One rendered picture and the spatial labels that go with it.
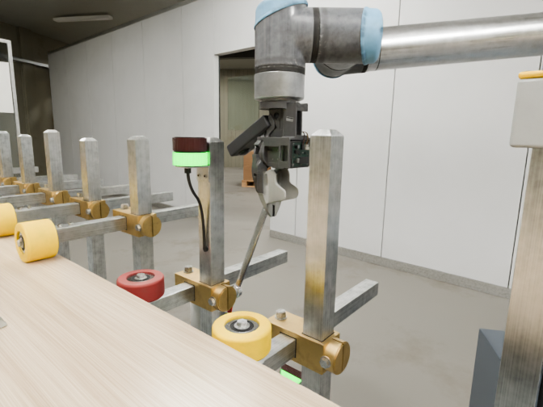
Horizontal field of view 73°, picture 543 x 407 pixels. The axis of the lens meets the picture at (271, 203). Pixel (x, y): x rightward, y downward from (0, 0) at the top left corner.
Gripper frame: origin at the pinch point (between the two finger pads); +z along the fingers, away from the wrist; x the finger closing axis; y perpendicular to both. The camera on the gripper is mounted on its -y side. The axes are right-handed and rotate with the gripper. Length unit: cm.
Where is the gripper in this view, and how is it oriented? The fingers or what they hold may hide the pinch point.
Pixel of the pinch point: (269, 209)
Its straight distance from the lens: 71.5
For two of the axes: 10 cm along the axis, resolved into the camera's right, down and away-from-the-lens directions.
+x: 6.4, -1.3, 7.6
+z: -0.1, 9.8, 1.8
